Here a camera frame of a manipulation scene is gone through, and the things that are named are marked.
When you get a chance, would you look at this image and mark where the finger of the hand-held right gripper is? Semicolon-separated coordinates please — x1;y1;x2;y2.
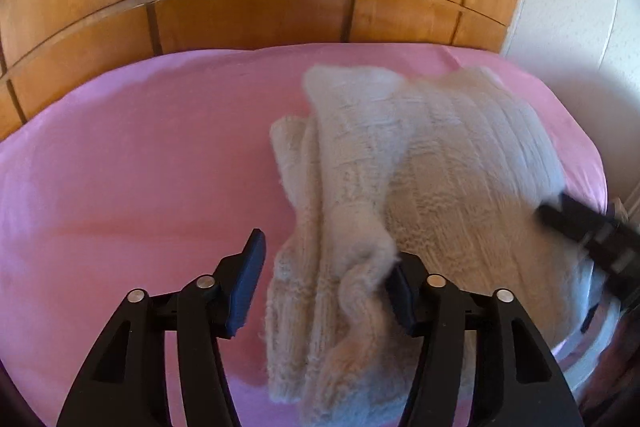
536;191;640;253

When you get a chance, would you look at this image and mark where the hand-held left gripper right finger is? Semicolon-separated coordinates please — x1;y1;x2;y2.
385;252;585;427

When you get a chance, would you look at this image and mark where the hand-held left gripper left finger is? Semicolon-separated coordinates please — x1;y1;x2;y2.
56;228;267;427

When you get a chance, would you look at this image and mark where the white knitted sweater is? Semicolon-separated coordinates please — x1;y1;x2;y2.
262;64;608;427

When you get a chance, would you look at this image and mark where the pink bed sheet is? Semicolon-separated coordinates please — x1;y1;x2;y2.
0;42;610;427

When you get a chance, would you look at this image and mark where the wooden headboard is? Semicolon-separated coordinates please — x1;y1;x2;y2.
0;0;536;142

